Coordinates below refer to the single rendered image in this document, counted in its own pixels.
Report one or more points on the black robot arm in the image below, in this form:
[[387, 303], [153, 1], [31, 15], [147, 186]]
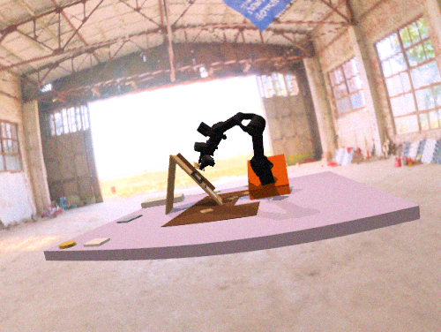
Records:
[[255, 128]]

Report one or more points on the yellow round disc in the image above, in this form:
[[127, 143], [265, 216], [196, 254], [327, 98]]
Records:
[[67, 244]]

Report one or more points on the grey flat rectangular tile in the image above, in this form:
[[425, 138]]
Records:
[[128, 219]]

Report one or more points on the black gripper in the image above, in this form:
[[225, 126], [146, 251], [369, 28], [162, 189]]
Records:
[[206, 159]]

